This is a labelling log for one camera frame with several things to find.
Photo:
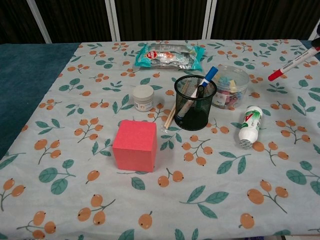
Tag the clear round clip container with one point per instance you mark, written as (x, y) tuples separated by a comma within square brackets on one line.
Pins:
[(232, 87)]

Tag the teal snack bag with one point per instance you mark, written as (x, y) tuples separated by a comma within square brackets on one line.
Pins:
[(170, 57)]

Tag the wooden chopstick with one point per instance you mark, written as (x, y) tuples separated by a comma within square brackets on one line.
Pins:
[(172, 113), (168, 120)]

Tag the red capped white marker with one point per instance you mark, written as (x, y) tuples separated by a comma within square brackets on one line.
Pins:
[(292, 62)]

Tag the floral print tablecloth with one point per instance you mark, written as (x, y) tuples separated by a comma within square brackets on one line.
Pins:
[(160, 200)]

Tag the pink sticky note cube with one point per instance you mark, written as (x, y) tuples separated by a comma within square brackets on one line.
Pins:
[(135, 147)]

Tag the black marker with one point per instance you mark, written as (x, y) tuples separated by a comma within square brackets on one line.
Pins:
[(200, 96)]

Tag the white plastic bottle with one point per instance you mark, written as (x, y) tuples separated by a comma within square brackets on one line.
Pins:
[(250, 125)]

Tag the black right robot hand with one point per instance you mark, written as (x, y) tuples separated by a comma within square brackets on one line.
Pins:
[(317, 43)]

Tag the blue capped white marker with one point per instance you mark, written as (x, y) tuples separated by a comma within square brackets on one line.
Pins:
[(210, 75)]

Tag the small white jar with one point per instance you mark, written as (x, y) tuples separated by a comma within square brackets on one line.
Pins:
[(143, 98)]

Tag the black mesh pen holder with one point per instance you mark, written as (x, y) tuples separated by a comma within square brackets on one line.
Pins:
[(192, 122)]

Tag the black partition screen panel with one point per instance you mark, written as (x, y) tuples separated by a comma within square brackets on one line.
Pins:
[(262, 18), (15, 20), (162, 18), (75, 20)]

